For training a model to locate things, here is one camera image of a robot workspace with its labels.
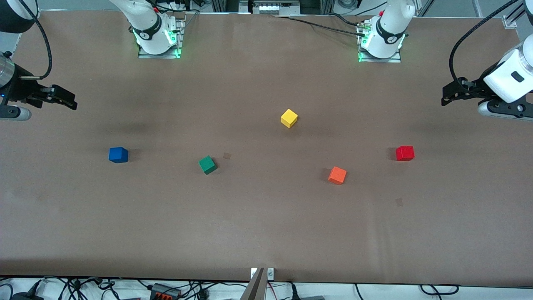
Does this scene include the red wooden block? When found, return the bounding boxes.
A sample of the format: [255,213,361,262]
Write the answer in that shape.
[396,145,416,162]

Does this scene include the blue wooden block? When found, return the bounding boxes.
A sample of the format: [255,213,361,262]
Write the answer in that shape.
[109,147,129,164]

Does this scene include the orange wooden block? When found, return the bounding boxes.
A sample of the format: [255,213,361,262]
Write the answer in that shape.
[328,166,347,185]

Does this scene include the green wooden block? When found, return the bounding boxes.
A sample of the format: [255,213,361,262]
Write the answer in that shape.
[198,155,218,175]

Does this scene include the yellow wooden block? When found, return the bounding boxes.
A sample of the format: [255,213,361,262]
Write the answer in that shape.
[280,109,299,129]

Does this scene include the grey control box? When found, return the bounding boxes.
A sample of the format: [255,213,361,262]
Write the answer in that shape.
[239,0,301,16]

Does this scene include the black box with orange connectors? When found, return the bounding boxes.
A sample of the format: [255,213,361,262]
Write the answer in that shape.
[150,283,182,300]

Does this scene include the grey slanted metal bar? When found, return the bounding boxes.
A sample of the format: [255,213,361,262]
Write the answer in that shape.
[239,267,267,300]

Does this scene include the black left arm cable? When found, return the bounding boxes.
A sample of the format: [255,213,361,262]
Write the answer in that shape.
[448,0,521,86]

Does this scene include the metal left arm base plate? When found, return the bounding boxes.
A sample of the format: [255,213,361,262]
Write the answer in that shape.
[358,42,402,63]

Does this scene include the aluminium corner rail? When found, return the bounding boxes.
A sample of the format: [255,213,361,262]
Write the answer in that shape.
[502,0,533,30]

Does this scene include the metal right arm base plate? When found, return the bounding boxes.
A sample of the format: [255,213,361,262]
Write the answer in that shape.
[137,17,186,59]

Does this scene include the short black power cable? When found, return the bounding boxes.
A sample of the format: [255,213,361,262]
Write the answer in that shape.
[327,12,370,27]

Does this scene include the long black power cable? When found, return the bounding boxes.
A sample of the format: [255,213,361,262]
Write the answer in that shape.
[273,15,368,38]

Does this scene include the black looped cable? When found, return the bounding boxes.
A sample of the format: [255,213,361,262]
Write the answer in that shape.
[420,284,460,295]

